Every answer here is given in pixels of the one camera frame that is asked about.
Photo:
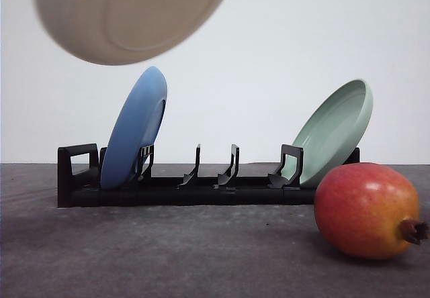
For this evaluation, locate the white plate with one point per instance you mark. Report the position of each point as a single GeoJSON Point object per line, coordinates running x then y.
{"type": "Point", "coordinates": [115, 32]}

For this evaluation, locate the red yellow pomegranate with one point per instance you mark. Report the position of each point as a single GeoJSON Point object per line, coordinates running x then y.
{"type": "Point", "coordinates": [368, 211]}

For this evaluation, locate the blue plate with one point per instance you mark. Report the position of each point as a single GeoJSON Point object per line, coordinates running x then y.
{"type": "Point", "coordinates": [134, 130]}

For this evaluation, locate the green plate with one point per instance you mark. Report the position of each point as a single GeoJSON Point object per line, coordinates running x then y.
{"type": "Point", "coordinates": [331, 133]}

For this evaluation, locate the black dish rack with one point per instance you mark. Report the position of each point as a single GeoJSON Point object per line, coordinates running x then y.
{"type": "Point", "coordinates": [78, 183]}

